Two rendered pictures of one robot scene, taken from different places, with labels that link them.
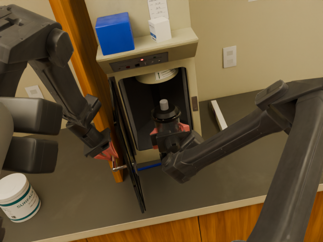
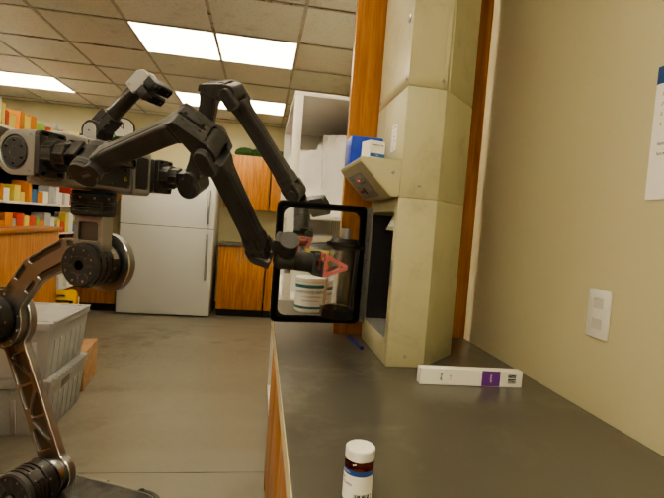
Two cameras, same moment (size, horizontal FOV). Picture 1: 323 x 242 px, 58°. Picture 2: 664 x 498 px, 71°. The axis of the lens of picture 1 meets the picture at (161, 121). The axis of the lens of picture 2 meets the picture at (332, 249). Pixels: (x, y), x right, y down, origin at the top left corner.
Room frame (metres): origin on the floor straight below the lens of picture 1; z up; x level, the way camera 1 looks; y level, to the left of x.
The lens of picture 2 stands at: (0.60, -1.40, 1.32)
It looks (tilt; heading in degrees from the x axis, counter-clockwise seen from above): 3 degrees down; 81
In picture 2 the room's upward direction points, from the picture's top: 4 degrees clockwise
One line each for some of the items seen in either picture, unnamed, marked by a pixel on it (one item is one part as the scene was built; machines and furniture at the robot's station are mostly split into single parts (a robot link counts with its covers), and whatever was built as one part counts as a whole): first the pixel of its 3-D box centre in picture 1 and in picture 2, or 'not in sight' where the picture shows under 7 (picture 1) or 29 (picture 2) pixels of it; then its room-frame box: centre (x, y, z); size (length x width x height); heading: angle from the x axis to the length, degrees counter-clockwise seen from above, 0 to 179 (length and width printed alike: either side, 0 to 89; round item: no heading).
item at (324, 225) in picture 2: (126, 146); (318, 263); (0.79, 0.14, 1.19); 0.30 x 0.01 x 0.40; 5
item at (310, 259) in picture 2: (173, 145); (305, 261); (0.73, -0.02, 1.21); 0.10 x 0.07 x 0.07; 92
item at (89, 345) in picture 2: not in sight; (68, 364); (-0.76, 2.27, 0.14); 0.41 x 0.32 x 0.28; 96
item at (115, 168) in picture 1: (119, 160); not in sight; (0.72, 0.16, 1.20); 0.10 x 0.05 x 0.03; 5
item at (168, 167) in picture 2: not in sight; (171, 177); (0.25, 0.41, 1.45); 0.09 x 0.08 x 0.12; 66
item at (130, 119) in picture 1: (156, 96); (416, 272); (1.09, 0.00, 1.19); 0.26 x 0.24 x 0.35; 90
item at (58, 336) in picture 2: not in sight; (38, 337); (-0.72, 1.65, 0.49); 0.60 x 0.42 x 0.33; 90
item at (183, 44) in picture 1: (148, 56); (367, 181); (0.90, 0.00, 1.46); 0.32 x 0.12 x 0.10; 90
